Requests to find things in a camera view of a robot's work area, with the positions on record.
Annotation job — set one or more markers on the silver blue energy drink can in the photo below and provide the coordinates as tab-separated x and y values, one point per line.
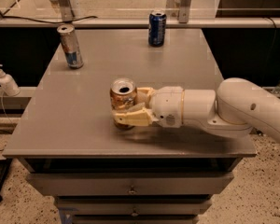
70	45

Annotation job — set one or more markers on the dark blue soda can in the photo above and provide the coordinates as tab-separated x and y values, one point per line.
156	28

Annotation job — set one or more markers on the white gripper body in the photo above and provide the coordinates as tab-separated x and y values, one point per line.
166	105

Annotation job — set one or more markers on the white pump dispenser bottle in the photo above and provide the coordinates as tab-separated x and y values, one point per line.
8	84

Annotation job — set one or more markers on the orange soda can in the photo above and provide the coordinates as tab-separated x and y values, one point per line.
123	93

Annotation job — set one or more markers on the grey drawer cabinet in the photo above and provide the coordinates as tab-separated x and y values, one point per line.
67	126

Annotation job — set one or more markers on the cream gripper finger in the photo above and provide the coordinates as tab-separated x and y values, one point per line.
141	117
144	94

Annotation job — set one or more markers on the grey drawer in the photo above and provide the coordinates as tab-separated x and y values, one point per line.
133	184
133	206

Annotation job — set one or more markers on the middle grey drawer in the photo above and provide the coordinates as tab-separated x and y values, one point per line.
133	206

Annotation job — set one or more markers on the top grey drawer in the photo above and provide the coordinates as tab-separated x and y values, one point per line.
133	184

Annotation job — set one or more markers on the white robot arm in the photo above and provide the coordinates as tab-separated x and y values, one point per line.
235	108

